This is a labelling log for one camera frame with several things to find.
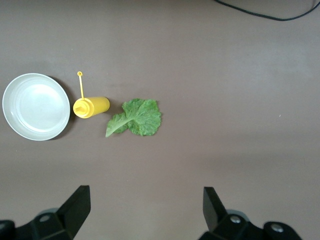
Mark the yellow mustard squeeze bottle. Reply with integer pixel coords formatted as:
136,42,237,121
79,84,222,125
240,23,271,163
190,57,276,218
72,71,111,119

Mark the green lettuce leaf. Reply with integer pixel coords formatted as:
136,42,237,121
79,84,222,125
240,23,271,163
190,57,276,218
105,98,163,138

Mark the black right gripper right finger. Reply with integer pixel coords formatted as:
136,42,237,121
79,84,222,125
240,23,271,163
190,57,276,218
199,186,304,240

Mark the black cable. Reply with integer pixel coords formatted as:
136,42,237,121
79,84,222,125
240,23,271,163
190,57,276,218
213,0,320,22

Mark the beige round plate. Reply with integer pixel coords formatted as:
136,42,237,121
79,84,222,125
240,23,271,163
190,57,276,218
1,72,71,142

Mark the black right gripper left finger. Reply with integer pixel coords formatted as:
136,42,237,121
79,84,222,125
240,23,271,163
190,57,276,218
0,184,91,240

